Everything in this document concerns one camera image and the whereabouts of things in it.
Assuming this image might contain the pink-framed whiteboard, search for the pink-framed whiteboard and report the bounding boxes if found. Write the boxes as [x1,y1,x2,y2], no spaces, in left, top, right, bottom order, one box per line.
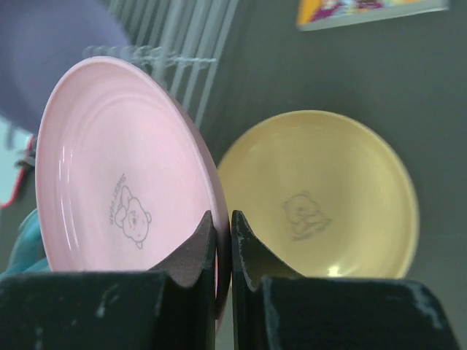
[1,116,34,209]

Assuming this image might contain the light blue headphones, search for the light blue headphones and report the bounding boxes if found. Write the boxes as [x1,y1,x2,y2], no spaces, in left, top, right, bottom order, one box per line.
[1,209,50,279]

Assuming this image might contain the yellow plate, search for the yellow plate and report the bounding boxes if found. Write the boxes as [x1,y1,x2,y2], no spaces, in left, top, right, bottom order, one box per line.
[218,110,420,279]

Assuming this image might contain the white wire dish rack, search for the white wire dish rack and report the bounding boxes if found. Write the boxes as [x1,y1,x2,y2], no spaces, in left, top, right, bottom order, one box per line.
[82,1,239,126]

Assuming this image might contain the purple plate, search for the purple plate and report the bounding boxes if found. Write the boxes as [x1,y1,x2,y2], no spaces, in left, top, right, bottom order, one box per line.
[1,1,130,133]

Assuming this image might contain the Roald Dahl book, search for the Roald Dahl book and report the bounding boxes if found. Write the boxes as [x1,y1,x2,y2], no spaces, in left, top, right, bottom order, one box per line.
[297,0,450,31]

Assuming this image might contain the pink plate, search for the pink plate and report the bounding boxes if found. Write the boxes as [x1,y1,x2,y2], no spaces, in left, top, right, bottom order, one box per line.
[35,56,231,318]

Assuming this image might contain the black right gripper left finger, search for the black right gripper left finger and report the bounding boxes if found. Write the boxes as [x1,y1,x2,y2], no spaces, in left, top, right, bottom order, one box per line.
[1,212,216,349]

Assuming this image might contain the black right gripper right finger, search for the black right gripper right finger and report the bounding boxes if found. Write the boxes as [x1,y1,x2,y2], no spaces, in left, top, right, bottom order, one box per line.
[231,211,459,349]

